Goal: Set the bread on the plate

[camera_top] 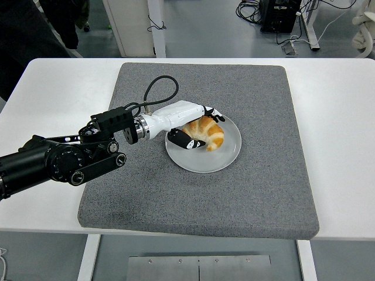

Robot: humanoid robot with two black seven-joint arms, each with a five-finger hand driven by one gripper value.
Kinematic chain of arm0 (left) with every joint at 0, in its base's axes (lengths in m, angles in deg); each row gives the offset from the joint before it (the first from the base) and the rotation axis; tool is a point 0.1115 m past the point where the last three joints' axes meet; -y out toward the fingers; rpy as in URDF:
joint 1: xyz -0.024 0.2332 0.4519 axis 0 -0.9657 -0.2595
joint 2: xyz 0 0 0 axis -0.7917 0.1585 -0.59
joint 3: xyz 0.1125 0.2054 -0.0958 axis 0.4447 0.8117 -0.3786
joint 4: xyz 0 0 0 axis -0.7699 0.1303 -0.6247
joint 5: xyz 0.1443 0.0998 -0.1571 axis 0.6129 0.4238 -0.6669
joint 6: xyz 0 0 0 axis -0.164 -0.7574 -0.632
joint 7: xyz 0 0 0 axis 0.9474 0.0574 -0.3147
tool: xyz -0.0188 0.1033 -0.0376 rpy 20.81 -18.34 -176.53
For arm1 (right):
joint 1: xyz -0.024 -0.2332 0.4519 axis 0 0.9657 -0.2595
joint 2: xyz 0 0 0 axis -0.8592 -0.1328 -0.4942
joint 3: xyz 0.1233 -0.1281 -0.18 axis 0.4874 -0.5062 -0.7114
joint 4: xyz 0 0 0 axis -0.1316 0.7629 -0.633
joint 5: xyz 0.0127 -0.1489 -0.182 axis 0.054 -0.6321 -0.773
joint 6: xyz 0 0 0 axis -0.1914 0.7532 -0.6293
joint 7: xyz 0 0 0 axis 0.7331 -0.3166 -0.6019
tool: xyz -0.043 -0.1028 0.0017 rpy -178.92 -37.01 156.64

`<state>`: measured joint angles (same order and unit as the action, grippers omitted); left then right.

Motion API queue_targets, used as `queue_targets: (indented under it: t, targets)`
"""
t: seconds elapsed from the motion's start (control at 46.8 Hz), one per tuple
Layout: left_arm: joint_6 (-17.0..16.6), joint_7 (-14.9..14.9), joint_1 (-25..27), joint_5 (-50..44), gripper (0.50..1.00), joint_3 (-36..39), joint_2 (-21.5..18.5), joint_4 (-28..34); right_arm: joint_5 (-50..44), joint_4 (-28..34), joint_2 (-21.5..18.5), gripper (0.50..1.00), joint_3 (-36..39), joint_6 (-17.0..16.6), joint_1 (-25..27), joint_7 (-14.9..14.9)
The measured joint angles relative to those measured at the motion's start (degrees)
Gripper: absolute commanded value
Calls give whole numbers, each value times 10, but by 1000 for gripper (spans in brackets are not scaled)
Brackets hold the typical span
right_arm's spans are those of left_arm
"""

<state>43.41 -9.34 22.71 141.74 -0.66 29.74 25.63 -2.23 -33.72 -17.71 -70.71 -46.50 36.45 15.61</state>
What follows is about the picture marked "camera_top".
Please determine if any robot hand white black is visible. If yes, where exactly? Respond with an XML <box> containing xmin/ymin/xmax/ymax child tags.
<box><xmin>145</xmin><ymin>100</ymin><xmax>226</xmax><ymax>150</ymax></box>

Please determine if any golden croissant bread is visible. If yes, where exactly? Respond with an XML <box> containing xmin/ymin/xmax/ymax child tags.
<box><xmin>181</xmin><ymin>115</ymin><xmax>225</xmax><ymax>152</ymax></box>

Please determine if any round grey plate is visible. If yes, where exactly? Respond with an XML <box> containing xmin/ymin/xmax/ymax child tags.
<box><xmin>165</xmin><ymin>112</ymin><xmax>242</xmax><ymax>173</ymax></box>

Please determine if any grey felt mat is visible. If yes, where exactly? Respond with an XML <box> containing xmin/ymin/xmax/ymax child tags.
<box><xmin>77</xmin><ymin>62</ymin><xmax>320</xmax><ymax>241</ymax></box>

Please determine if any white cabinet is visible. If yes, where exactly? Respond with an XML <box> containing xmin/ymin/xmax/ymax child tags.
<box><xmin>101</xmin><ymin>0</ymin><xmax>156</xmax><ymax>58</ymax></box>

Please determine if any clear plastic floor box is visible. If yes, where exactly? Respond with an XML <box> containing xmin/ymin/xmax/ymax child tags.
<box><xmin>281</xmin><ymin>42</ymin><xmax>298</xmax><ymax>56</ymax></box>

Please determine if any black computer case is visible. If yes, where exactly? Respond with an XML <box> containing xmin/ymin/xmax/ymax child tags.
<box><xmin>259</xmin><ymin>0</ymin><xmax>302</xmax><ymax>33</ymax></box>

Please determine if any person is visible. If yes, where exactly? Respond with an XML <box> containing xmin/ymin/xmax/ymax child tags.
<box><xmin>0</xmin><ymin>0</ymin><xmax>70</xmax><ymax>102</ymax></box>
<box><xmin>39</xmin><ymin>0</ymin><xmax>91</xmax><ymax>50</ymax></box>

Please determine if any white desk leg with foot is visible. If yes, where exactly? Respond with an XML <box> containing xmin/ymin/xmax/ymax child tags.
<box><xmin>301</xmin><ymin>0</ymin><xmax>321</xmax><ymax>52</ymax></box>

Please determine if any white table leg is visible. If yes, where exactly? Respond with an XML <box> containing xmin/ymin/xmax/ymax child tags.
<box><xmin>296</xmin><ymin>239</ymin><xmax>319</xmax><ymax>281</ymax></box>
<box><xmin>76</xmin><ymin>234</ymin><xmax>102</xmax><ymax>281</ymax></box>

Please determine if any white desk post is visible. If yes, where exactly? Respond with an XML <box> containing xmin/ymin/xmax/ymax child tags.
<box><xmin>146</xmin><ymin>0</ymin><xmax>167</xmax><ymax>59</ymax></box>

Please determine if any black cable on post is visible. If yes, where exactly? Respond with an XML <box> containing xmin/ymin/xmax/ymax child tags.
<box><xmin>147</xmin><ymin>13</ymin><xmax>168</xmax><ymax>32</ymax></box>

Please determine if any black floor cable bundle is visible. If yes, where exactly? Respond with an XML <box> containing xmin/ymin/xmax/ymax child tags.
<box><xmin>236</xmin><ymin>0</ymin><xmax>264</xmax><ymax>26</ymax></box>

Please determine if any white floor cable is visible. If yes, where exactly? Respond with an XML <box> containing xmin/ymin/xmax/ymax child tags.
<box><xmin>289</xmin><ymin>0</ymin><xmax>359</xmax><ymax>45</ymax></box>

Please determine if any white corrugated hose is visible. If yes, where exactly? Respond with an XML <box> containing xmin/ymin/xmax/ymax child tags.
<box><xmin>351</xmin><ymin>5</ymin><xmax>375</xmax><ymax>59</ymax></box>

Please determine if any thin white cable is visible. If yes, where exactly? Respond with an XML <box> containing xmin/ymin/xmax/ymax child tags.
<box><xmin>0</xmin><ymin>247</ymin><xmax>8</xmax><ymax>280</ymax></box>

